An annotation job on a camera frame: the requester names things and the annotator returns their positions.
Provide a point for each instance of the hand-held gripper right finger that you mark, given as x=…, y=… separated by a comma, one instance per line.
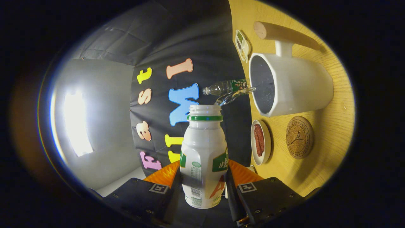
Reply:
x=234, y=202

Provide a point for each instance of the black backdrop cloth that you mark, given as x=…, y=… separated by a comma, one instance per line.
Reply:
x=152, y=41

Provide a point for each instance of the round cork coaster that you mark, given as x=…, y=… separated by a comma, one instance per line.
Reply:
x=299, y=137

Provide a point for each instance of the white juice bottle green label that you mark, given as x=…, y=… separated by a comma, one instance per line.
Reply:
x=202, y=152

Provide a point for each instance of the clear plastic water bottle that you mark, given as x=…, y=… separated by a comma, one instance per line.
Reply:
x=224, y=87

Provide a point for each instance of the ceiling light panel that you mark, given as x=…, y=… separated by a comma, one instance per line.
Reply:
x=77, y=123

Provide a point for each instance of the white divided tray with beans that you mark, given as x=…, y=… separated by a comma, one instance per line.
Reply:
x=245, y=47

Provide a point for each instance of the white round plate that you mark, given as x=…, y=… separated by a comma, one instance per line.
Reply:
x=268, y=142

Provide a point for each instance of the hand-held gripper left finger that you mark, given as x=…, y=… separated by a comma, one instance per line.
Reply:
x=172, y=202

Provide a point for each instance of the wooden table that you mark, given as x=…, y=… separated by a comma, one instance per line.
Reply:
x=332, y=126

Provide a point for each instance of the clear poured juice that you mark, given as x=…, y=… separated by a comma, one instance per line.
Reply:
x=237, y=94

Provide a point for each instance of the red food slice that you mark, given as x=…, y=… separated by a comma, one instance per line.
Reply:
x=259, y=139

